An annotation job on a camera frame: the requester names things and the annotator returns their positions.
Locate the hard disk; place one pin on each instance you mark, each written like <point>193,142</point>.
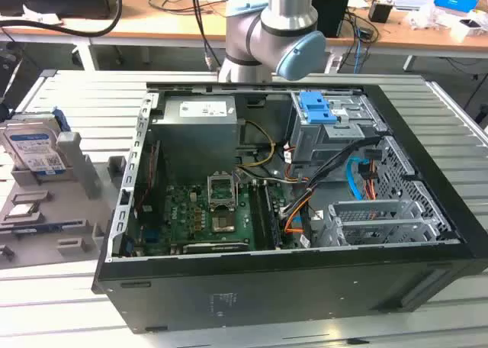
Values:
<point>32,149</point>

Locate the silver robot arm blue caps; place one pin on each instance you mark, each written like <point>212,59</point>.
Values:
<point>289,16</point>

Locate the silver disk bay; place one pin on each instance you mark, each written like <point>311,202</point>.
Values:
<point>381,222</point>

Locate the grey power supply unit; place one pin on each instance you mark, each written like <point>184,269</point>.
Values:
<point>194,142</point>

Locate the RAM stick in slot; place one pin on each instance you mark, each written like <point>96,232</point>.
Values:
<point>272,218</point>

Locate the CPU socket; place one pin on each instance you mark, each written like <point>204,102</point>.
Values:
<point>223,223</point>

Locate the green motherboard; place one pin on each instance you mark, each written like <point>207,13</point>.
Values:
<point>183,214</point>

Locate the blue plastic drive latch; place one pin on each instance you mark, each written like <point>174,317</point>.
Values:
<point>314,109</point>

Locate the silver drive cage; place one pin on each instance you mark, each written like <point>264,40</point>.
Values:
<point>335,134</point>

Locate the black PC case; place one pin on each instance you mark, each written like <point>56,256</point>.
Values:
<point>267,287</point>

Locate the wooden desk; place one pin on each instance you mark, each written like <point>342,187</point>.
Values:
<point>152,25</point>

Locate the black speaker box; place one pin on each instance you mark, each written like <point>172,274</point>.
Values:
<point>331,8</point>

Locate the grey parts rack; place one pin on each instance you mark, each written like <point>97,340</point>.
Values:
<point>57,210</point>

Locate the small black box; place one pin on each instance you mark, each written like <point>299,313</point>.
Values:
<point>380,12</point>

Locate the blue RAM stick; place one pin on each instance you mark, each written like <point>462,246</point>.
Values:
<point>45,226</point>

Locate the silver CPU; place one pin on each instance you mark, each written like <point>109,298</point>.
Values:
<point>22,210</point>

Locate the white flat box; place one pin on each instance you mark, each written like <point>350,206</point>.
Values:
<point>411,1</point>

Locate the white plastic bags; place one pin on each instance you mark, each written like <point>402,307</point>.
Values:
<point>438,20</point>

